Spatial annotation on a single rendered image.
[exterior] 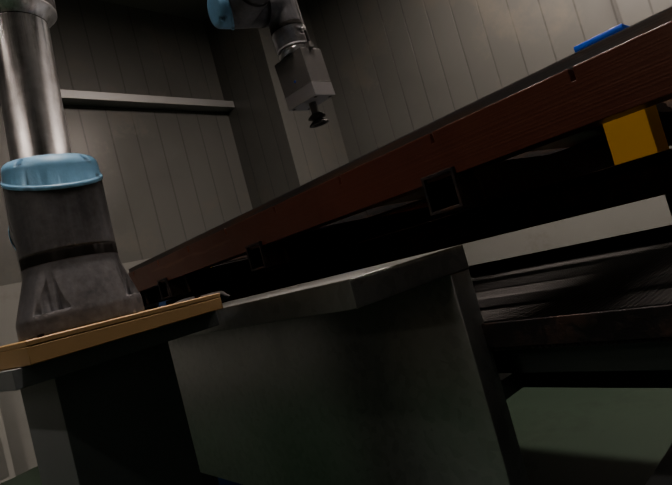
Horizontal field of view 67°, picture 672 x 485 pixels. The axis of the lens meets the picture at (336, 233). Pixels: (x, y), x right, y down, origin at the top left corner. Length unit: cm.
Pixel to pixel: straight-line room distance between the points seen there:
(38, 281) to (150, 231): 346
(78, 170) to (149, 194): 351
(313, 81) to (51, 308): 66
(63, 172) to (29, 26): 32
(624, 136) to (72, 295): 70
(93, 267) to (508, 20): 368
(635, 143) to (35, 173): 74
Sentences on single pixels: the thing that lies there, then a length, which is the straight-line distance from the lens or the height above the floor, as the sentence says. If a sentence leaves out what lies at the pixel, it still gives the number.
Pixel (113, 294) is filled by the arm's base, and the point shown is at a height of 73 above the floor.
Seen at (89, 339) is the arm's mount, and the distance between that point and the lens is 61.
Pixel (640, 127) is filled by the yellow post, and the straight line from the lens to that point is 74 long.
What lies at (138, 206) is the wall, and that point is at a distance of 417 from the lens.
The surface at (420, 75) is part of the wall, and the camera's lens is 438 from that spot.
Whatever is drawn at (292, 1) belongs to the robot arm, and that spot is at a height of 125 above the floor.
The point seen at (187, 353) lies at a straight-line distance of 125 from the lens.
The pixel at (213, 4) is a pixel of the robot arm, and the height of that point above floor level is 125.
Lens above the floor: 70
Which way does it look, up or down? 3 degrees up
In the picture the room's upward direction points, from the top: 15 degrees counter-clockwise
